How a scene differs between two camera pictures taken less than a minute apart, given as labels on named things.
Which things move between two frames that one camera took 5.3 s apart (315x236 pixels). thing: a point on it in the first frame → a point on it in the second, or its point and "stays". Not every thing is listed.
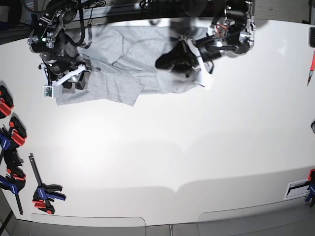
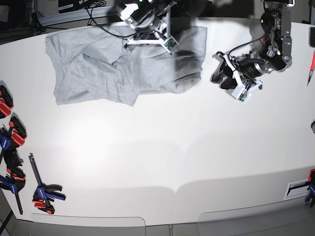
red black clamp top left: [6, 102] stays
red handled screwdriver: [312, 67] stays
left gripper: [56, 65] → [143, 14]
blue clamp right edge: [311, 194] stays
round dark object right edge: [313, 126] stays
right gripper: [182, 59] → [249, 65]
